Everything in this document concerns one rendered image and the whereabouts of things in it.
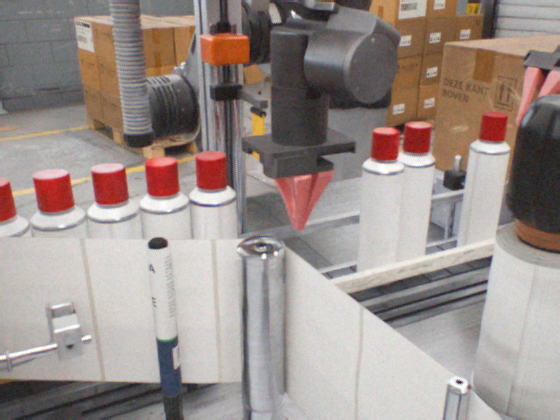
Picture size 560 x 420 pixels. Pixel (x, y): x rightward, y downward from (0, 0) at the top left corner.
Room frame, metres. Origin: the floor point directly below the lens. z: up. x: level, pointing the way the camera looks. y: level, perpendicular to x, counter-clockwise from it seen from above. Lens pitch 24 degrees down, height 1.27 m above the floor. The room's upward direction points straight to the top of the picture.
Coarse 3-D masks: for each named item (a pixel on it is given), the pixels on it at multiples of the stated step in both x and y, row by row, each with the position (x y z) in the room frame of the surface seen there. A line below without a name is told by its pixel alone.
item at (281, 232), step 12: (456, 192) 0.79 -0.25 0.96; (504, 192) 0.82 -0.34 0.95; (432, 204) 0.76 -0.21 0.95; (444, 204) 0.77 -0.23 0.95; (336, 216) 0.70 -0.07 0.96; (348, 216) 0.70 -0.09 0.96; (276, 228) 0.66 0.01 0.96; (288, 228) 0.66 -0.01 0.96; (312, 228) 0.67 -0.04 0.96; (324, 228) 0.68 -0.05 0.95
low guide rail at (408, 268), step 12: (492, 240) 0.72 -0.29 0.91; (444, 252) 0.69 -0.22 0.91; (456, 252) 0.69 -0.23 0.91; (468, 252) 0.70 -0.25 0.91; (480, 252) 0.71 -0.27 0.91; (492, 252) 0.72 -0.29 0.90; (396, 264) 0.65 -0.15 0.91; (408, 264) 0.65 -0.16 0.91; (420, 264) 0.66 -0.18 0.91; (432, 264) 0.67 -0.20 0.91; (444, 264) 0.68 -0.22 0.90; (348, 276) 0.62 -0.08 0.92; (360, 276) 0.62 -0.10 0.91; (372, 276) 0.63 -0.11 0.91; (384, 276) 0.64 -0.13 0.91; (396, 276) 0.64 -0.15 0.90; (408, 276) 0.65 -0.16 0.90; (348, 288) 0.61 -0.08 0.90; (360, 288) 0.62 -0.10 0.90
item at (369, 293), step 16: (336, 272) 0.69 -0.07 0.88; (352, 272) 0.69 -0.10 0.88; (432, 272) 0.69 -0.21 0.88; (448, 272) 0.69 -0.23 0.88; (464, 272) 0.70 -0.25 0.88; (368, 288) 0.65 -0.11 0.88; (384, 288) 0.65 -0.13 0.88; (400, 288) 0.65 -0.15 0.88; (16, 384) 0.46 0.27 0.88; (32, 384) 0.46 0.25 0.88; (48, 384) 0.46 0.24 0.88; (64, 384) 0.47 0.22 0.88; (0, 400) 0.44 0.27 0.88
